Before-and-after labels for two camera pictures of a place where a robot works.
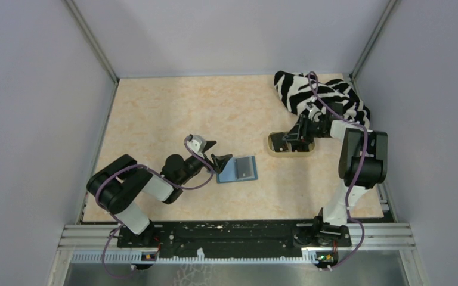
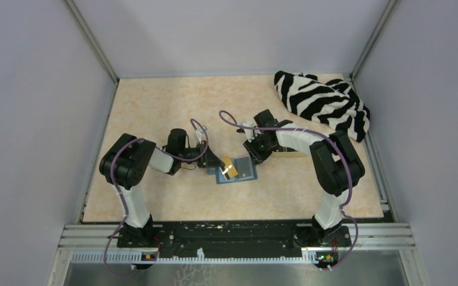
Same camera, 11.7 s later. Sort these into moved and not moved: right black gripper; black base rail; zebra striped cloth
Moved: right black gripper
Not moved: zebra striped cloth; black base rail
